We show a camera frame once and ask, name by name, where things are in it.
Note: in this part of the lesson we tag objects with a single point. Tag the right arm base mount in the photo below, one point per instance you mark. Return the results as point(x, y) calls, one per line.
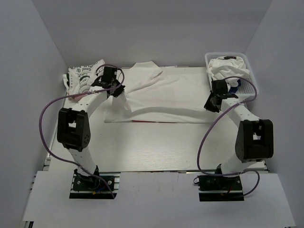
point(219, 189)

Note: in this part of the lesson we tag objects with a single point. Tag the blue t-shirt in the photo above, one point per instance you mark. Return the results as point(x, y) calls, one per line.
point(234, 89)

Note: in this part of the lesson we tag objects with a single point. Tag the white plastic basket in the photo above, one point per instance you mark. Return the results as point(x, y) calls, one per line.
point(248, 86)

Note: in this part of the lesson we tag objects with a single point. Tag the white t-shirt with tag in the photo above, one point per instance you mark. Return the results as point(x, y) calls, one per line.
point(228, 68)

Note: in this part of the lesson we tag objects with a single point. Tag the white logo t-shirt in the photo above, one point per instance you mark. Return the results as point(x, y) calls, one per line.
point(161, 94)

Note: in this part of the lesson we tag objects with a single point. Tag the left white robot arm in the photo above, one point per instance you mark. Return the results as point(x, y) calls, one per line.
point(73, 130)

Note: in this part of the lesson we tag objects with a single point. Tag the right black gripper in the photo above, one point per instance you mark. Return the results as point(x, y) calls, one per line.
point(207, 105)

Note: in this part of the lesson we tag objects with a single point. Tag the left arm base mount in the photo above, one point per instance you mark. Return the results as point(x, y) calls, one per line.
point(91, 188)

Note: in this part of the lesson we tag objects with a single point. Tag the folded printed white t-shirt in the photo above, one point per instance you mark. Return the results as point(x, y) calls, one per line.
point(78, 79)

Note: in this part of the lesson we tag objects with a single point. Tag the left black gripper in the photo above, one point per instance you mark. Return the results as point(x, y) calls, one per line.
point(119, 90)

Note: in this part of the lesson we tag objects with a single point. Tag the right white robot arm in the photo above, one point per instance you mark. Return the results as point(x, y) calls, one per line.
point(255, 138)

